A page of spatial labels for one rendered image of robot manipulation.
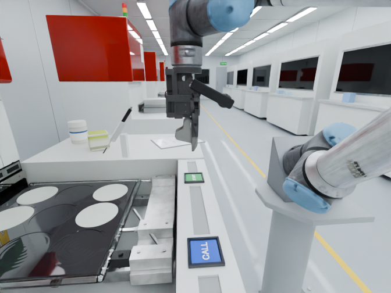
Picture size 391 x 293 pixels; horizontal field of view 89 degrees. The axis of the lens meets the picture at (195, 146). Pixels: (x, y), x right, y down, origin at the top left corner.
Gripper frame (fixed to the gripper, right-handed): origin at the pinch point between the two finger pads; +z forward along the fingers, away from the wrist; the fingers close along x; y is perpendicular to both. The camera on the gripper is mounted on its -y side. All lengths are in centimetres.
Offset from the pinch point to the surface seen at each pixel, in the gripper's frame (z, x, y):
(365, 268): 106, -46, -120
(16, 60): -41, -230, 212
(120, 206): 15.7, 3.9, 20.7
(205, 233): 10.1, 21.5, -0.6
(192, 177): 9.3, 0.2, 0.9
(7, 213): 16, 5, 49
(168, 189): 17.8, -7.8, 8.7
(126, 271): 20.8, 19.4, 15.5
